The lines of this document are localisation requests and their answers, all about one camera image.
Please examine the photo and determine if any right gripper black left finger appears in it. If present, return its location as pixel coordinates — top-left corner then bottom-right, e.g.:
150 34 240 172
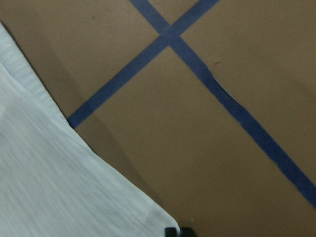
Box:
164 227 177 237

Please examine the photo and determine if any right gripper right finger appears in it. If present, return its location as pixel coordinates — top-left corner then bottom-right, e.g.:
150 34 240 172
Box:
180 227 197 237

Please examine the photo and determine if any light blue button shirt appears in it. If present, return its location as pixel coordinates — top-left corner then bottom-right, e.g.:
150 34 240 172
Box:
0 27 180 237

